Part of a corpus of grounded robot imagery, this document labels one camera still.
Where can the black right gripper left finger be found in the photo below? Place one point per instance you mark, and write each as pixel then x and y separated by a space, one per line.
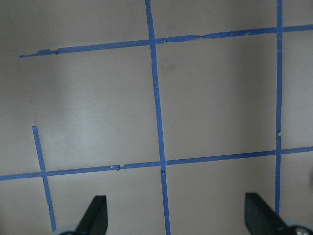
pixel 95 219

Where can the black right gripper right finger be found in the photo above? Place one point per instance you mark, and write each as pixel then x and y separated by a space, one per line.
pixel 260 219

